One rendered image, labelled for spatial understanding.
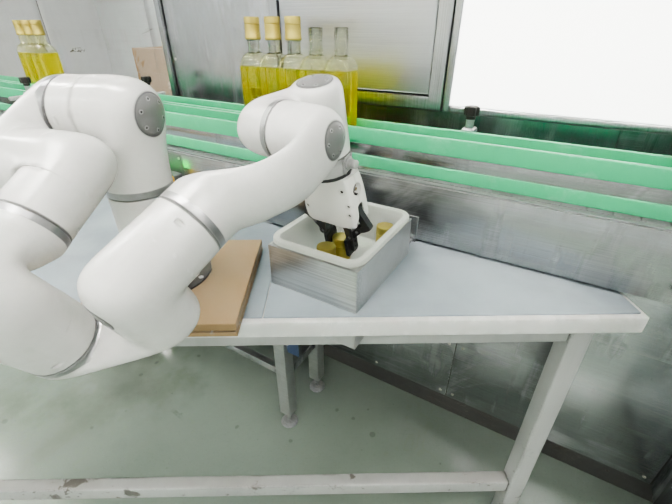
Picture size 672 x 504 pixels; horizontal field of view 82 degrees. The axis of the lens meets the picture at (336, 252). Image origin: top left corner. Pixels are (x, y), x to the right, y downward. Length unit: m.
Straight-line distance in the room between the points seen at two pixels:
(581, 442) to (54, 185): 1.33
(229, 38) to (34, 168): 0.85
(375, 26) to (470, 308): 0.64
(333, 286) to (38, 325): 0.37
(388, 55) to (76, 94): 0.63
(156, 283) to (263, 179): 0.15
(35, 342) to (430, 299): 0.52
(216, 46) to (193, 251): 0.99
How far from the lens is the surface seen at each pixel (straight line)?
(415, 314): 0.63
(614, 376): 1.19
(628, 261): 0.78
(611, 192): 0.76
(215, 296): 0.64
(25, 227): 0.51
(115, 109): 0.58
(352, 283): 0.59
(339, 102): 0.55
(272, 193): 0.42
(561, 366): 0.86
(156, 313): 0.42
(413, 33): 0.95
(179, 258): 0.41
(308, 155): 0.43
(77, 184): 0.54
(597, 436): 1.34
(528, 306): 0.71
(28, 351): 0.48
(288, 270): 0.65
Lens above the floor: 1.14
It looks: 30 degrees down
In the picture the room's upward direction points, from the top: straight up
